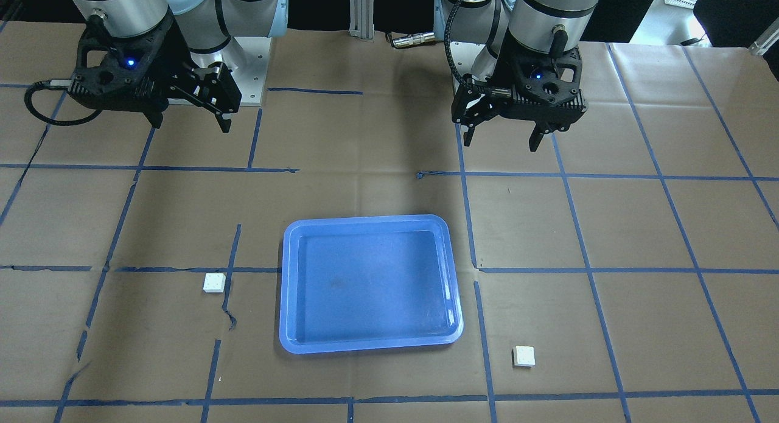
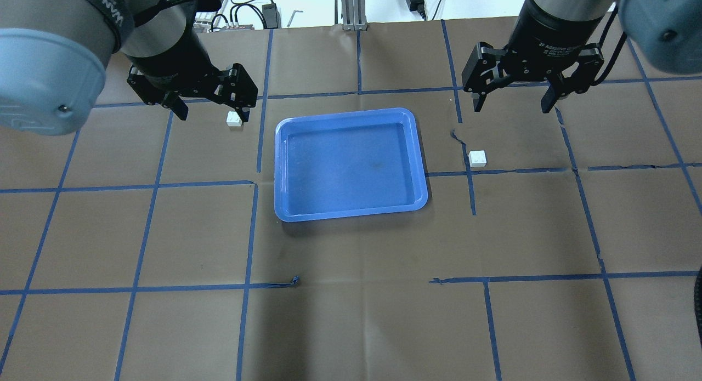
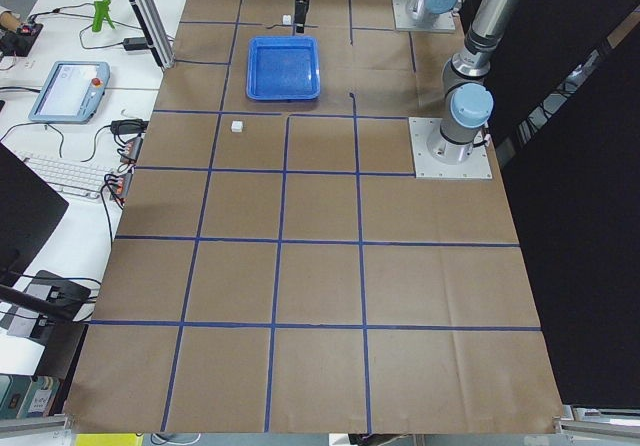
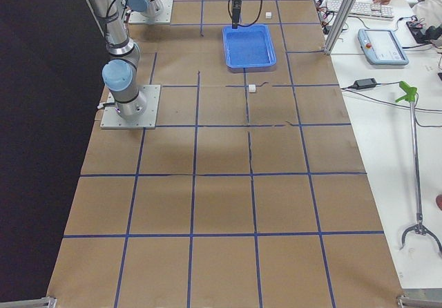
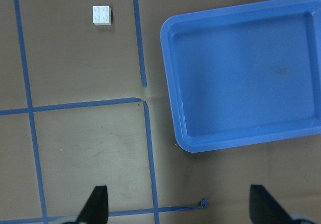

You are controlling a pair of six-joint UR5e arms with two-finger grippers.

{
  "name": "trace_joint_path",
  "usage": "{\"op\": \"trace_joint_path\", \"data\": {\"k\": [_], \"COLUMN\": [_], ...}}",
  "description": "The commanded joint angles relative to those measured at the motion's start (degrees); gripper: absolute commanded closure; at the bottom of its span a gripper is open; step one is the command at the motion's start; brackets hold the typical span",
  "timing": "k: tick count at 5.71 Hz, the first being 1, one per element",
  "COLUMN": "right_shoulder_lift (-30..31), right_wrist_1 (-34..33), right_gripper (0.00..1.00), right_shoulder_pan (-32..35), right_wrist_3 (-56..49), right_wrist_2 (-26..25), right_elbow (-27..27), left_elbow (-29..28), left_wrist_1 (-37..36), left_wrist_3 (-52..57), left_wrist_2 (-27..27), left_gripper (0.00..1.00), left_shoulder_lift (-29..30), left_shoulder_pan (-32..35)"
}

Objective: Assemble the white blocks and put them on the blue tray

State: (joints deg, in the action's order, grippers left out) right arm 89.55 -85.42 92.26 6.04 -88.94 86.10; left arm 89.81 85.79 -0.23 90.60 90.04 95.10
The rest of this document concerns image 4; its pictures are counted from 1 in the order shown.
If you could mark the blue plastic tray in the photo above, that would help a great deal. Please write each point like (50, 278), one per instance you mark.
(248, 47)

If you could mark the white computer keyboard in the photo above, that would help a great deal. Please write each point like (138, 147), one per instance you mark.
(363, 9)

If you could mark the robot teach pendant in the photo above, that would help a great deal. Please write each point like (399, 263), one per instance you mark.
(381, 47)

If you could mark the black power adapter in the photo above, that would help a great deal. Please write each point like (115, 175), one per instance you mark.
(365, 83)

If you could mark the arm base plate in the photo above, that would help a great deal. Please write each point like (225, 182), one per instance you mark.
(138, 114)
(145, 12)

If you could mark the aluminium frame post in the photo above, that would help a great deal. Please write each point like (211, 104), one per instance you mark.
(337, 26)

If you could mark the green handled reacher grabber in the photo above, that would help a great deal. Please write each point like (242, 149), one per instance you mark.
(419, 228)

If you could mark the metal corner bracket right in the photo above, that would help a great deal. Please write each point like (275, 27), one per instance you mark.
(404, 301)

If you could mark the metal corner bracket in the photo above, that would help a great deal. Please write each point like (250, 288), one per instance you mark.
(404, 301)
(46, 302)

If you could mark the metal corner bracket left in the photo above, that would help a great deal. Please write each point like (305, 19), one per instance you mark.
(46, 302)

